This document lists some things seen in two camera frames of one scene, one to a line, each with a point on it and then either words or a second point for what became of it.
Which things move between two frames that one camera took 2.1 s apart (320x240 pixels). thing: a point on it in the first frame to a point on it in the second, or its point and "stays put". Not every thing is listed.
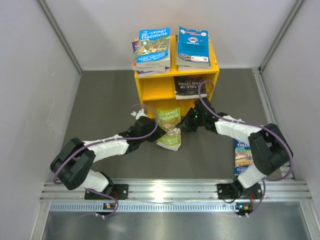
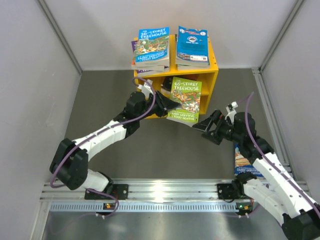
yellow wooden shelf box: x=157 y=92 stays put
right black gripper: x=186 y=122 to x=205 y=125
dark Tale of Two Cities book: x=186 y=87 to x=166 y=88
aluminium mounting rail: x=184 y=189 stays put
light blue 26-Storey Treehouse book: x=154 y=48 stays put
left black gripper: x=158 y=132 to x=164 y=104
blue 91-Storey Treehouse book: x=243 y=157 stays put
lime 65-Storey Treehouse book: x=167 y=119 to x=187 y=93
